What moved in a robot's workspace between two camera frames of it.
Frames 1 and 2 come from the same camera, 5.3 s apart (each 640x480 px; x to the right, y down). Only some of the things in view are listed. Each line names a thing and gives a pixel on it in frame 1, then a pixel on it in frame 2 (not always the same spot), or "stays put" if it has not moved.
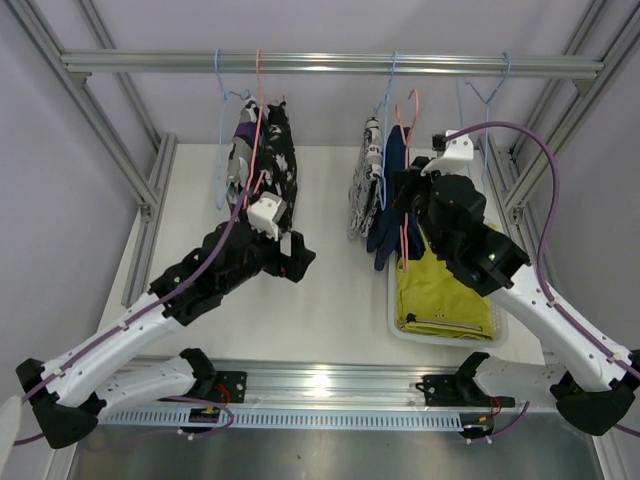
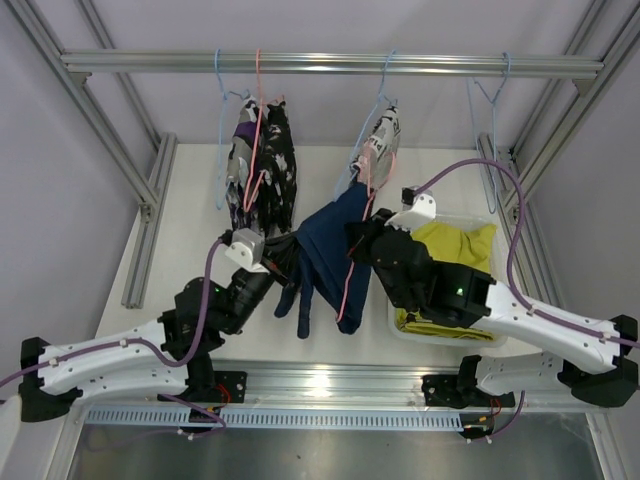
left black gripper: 293,266 stays put
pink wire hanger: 404,236 to 371,190
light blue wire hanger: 219,198 stays put
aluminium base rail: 336,384 stays put
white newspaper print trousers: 367,173 stays put
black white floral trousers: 278,171 stays put
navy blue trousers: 391,233 to 323,260
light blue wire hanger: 490,98 to 493,103
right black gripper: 409,180 to 373,227
